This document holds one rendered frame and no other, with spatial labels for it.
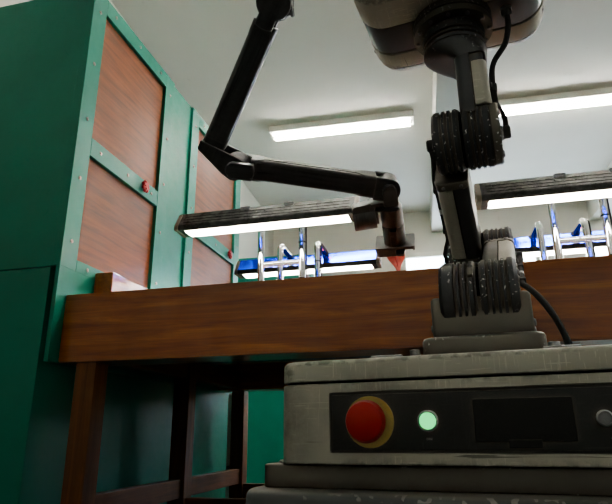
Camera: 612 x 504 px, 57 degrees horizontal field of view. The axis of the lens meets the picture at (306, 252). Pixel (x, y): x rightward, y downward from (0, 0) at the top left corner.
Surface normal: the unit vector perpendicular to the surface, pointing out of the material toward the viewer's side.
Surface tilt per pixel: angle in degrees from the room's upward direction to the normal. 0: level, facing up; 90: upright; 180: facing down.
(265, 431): 90
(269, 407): 90
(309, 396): 90
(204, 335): 90
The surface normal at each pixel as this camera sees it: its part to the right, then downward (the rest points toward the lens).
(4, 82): -0.24, -0.30
